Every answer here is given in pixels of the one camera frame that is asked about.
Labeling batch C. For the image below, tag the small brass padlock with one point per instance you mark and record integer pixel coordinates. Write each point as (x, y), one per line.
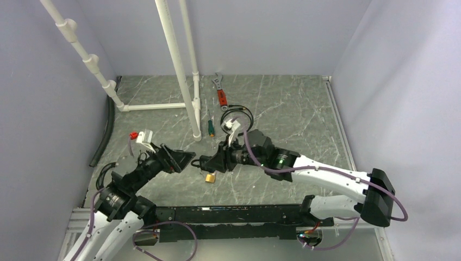
(210, 177)

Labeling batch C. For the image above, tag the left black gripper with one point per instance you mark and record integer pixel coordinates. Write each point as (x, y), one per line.
(172, 160)

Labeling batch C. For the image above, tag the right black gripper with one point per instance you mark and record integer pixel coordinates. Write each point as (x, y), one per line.
(223, 159)

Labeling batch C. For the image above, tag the white pvc pipe frame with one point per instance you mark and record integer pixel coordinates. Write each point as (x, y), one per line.
(192, 104)

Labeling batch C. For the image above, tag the red handle adjustable wrench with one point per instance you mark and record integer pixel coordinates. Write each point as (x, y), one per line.
(220, 92)

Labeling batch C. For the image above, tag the black foam tube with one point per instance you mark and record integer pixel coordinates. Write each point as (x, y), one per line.
(109, 126)

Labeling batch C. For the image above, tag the aluminium rail right edge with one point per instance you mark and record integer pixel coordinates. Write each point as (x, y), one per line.
(380, 233)

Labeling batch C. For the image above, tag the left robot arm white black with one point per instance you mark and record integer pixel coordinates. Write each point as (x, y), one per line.
(117, 213)

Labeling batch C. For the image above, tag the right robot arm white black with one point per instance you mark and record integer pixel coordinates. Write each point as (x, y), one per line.
(368, 196)

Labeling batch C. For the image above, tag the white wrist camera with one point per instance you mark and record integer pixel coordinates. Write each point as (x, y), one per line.
(143, 137)
(232, 126)

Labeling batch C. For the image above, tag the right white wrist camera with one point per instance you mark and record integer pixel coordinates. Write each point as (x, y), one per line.
(232, 126)

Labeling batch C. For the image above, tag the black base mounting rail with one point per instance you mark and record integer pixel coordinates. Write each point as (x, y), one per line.
(282, 221)

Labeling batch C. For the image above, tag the black padlock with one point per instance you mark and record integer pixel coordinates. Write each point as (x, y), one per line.
(200, 162)

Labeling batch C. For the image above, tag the green handle screwdriver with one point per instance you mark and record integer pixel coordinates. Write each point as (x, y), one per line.
(211, 129)

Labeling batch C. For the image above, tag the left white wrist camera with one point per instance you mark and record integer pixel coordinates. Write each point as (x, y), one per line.
(143, 137)

